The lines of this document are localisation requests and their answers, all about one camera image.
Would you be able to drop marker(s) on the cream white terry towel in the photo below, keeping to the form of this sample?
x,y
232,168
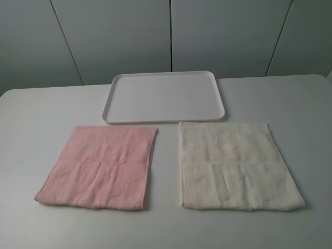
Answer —
x,y
234,166

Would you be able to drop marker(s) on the white rectangular plastic tray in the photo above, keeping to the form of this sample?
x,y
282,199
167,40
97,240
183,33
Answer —
x,y
163,98

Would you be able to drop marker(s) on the pink terry towel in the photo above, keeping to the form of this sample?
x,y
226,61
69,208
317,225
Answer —
x,y
102,167

